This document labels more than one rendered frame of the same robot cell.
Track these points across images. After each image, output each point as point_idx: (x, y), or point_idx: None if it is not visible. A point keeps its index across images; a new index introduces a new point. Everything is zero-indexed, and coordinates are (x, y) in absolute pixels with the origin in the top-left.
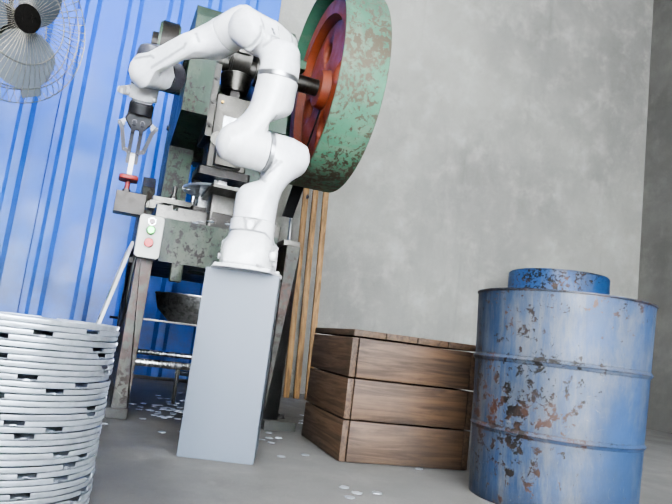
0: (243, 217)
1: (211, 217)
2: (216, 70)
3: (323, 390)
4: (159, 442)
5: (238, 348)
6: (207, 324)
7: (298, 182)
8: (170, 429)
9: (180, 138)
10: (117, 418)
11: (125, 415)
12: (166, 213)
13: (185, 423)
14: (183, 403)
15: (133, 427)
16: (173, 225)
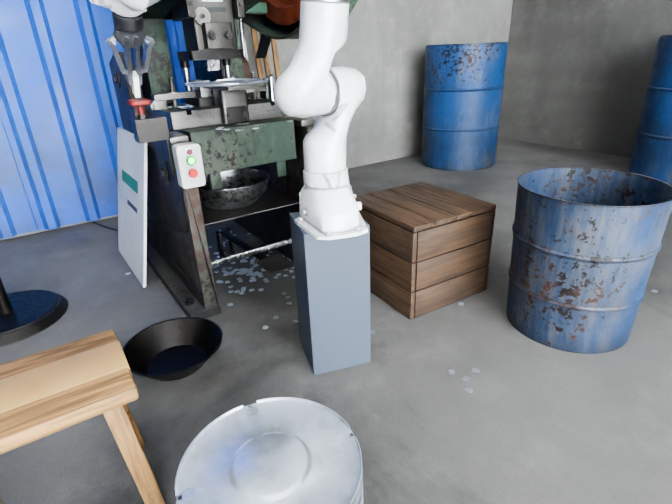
0: (323, 175)
1: (226, 113)
2: None
3: (374, 257)
4: (281, 351)
5: (345, 291)
6: (316, 281)
7: (283, 39)
8: (265, 317)
9: (150, 12)
10: (214, 315)
11: (219, 311)
12: (182, 120)
13: (315, 354)
14: (227, 251)
15: (239, 328)
16: (199, 138)
